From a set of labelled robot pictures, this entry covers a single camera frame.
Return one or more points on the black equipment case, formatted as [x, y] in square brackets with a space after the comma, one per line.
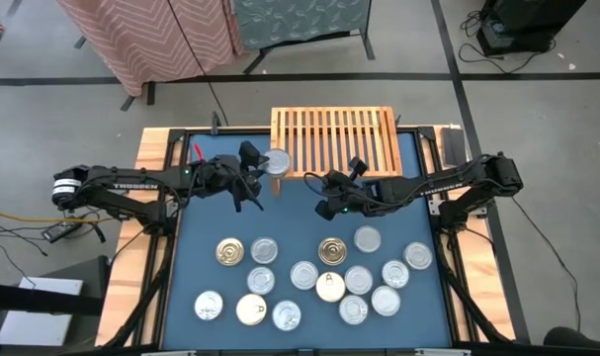
[527, 20]

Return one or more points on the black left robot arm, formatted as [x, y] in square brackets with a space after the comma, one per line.
[136, 186]

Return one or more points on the black cloth rack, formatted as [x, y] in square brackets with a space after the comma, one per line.
[259, 60]
[150, 96]

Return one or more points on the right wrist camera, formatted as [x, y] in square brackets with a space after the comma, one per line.
[357, 166]

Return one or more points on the blue table mat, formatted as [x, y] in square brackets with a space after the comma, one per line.
[289, 232]

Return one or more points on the pink chevron cloth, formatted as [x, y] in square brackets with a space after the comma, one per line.
[146, 39]

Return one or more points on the teal can silver lid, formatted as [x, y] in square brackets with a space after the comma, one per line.
[260, 280]

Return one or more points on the black power adapter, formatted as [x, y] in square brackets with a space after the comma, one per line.
[61, 232]

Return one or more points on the black rounded object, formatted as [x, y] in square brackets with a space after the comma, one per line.
[576, 338]

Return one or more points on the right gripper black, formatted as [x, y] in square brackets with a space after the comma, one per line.
[351, 198]

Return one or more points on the plain silver-lid can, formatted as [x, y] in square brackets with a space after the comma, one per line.
[367, 239]

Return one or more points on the green-white can silver lid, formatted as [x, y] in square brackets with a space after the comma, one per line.
[358, 280]

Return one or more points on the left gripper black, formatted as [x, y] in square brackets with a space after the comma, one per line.
[220, 175]

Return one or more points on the black flat box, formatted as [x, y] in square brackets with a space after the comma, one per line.
[453, 146]

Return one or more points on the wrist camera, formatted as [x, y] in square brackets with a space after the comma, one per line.
[250, 154]
[357, 166]

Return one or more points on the black metal bar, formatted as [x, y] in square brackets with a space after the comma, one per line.
[32, 299]

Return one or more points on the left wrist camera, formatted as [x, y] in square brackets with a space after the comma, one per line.
[250, 154]

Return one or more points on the white box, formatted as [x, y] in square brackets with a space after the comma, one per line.
[32, 329]

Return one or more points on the wooden slatted shelf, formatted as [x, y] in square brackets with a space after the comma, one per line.
[391, 143]

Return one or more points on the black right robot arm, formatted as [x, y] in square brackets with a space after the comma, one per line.
[428, 190]

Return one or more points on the white strip on frame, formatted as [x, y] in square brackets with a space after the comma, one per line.
[168, 353]
[443, 352]

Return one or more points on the red can silver lid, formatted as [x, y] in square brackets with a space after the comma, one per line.
[208, 305]

